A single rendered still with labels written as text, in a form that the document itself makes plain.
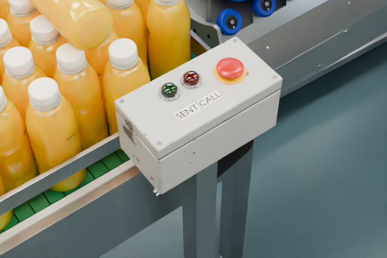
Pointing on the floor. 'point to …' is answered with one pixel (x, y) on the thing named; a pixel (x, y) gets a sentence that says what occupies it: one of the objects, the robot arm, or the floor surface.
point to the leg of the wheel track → (235, 207)
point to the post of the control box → (200, 213)
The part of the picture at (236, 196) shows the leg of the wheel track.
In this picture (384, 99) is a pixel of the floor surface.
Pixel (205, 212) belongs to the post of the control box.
